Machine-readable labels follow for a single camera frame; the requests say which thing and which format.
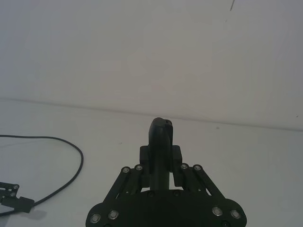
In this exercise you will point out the white table cloth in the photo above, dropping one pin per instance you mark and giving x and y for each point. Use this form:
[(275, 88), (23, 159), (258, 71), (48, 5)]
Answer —
[(236, 170)]

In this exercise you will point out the black bracket with bolts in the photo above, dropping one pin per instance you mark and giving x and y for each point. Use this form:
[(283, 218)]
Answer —
[(21, 203)]

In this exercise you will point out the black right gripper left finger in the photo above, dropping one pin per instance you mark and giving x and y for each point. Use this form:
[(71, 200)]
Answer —
[(156, 151)]

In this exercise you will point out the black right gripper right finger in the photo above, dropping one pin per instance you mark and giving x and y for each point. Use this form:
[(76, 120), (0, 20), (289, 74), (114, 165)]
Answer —
[(176, 156)]

